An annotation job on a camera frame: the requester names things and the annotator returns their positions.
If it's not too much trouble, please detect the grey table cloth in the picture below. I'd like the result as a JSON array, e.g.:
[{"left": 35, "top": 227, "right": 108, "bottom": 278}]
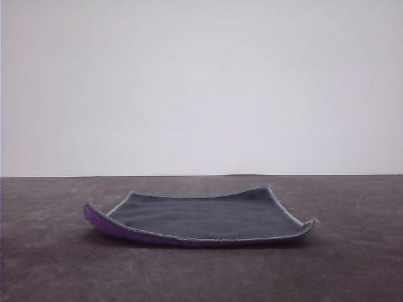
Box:
[{"left": 0, "top": 173, "right": 403, "bottom": 302}]

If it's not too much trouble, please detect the purple towel with grey hem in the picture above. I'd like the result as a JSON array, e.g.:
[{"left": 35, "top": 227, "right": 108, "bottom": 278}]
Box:
[{"left": 83, "top": 187, "right": 317, "bottom": 248}]

